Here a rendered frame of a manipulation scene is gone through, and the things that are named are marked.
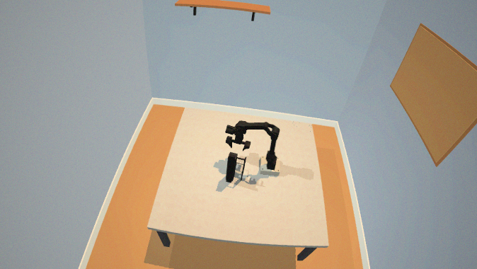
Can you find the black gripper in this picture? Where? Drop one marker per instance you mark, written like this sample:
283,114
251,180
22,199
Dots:
229,141

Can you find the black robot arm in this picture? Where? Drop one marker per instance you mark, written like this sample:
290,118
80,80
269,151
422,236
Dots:
241,127

